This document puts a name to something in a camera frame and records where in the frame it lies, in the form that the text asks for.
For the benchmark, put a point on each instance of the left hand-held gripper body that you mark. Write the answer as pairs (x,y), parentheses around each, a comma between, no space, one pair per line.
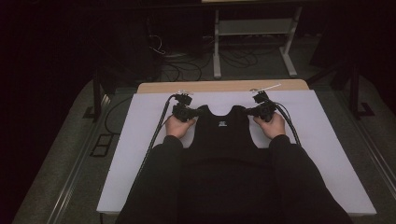
(182,112)

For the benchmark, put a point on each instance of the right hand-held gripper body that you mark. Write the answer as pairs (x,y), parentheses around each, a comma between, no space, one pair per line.
(267,110)

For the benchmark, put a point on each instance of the black tank top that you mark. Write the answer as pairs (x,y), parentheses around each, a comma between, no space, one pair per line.
(222,140)

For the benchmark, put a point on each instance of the person's left hand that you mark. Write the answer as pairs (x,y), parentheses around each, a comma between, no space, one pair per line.
(177,129)

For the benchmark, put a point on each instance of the person's right hand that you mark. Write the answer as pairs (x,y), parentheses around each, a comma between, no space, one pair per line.
(275,127)

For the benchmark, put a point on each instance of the white table mat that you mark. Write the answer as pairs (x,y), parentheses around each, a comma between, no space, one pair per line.
(130,155)

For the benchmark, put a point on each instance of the black metal stand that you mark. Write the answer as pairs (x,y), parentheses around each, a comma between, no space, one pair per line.
(355,93)
(97,93)

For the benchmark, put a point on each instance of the black floor socket plate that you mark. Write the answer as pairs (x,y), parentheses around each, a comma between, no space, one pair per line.
(101,145)

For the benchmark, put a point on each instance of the white metal table frame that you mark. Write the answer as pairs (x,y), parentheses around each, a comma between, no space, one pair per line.
(249,27)

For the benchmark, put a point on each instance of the grey metal floor rail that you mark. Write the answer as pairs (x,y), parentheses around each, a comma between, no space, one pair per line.
(74,174)
(381,168)

